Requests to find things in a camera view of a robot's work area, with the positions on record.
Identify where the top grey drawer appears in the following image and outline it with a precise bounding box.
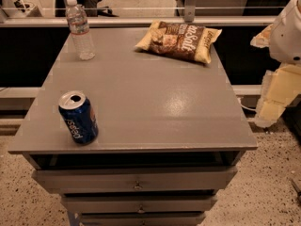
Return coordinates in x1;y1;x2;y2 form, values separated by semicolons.
32;166;237;194

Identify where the bottom grey drawer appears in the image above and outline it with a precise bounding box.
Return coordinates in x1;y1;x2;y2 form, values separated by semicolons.
80;212;205;226

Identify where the grey drawer cabinet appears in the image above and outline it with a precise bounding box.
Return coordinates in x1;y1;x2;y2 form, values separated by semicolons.
8;26;259;226

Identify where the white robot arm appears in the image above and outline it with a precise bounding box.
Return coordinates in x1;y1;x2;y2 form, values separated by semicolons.
250;0;301;128

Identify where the blue pepsi can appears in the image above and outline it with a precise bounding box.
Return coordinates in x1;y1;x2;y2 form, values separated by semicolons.
58;90;99;145

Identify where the middle grey drawer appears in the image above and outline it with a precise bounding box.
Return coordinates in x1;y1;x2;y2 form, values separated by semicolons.
62;195;217;214

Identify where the brown chip bag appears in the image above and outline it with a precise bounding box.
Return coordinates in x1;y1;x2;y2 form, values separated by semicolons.
135;21;222;64

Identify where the grey drawer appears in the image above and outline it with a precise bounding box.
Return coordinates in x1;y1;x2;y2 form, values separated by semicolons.
32;166;237;194
80;212;205;226
62;195;217;214

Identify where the clear plastic water bottle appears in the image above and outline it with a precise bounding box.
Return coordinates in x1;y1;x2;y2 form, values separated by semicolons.
66;0;95;60

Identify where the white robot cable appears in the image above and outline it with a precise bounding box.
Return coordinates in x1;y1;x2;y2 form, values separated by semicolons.
237;96;258;113

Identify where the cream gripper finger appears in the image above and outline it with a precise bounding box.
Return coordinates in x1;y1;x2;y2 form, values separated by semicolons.
250;24;273;48
254;63;301;128

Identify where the metal window rail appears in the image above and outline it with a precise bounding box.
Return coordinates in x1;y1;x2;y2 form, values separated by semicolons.
0;8;276;28

